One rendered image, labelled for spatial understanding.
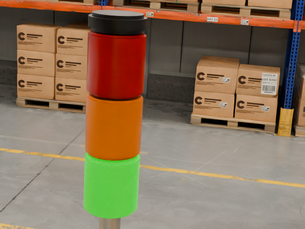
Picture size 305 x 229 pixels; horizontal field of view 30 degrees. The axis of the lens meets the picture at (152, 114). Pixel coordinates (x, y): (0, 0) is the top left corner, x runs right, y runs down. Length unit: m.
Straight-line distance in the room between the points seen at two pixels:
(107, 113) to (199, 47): 8.92
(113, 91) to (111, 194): 0.09
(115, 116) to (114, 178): 0.06
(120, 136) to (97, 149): 0.02
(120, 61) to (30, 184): 5.62
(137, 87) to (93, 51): 0.05
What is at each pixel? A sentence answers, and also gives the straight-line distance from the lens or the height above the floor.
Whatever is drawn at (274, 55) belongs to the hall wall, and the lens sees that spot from 9.37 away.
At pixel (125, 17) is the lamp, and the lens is 0.47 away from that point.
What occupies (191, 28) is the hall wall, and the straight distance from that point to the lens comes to 9.37.
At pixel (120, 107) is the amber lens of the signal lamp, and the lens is 0.48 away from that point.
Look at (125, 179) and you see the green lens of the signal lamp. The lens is 0.50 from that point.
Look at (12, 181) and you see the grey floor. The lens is 6.16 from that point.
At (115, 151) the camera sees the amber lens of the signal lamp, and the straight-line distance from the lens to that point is 0.49.
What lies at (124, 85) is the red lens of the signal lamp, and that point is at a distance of 0.47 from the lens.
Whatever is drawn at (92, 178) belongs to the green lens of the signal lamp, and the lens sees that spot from 0.51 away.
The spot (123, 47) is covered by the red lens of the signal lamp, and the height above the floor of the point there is 2.31.
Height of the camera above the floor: 2.39
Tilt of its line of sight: 16 degrees down
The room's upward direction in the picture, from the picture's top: 3 degrees clockwise
